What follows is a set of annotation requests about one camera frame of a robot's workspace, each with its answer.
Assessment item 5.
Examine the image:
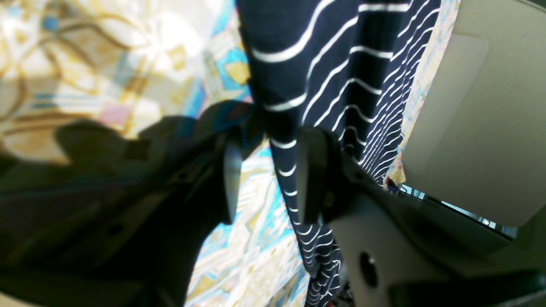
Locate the patterned tile tablecloth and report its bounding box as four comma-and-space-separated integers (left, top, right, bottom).
1, 0, 461, 307

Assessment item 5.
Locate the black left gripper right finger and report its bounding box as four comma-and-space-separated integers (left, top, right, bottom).
296, 127, 545, 307

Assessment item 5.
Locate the navy white striped T-shirt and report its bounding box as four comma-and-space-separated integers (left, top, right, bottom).
236, 0, 442, 307

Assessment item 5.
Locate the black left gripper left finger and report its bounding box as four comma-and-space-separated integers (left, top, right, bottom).
1, 101, 265, 307

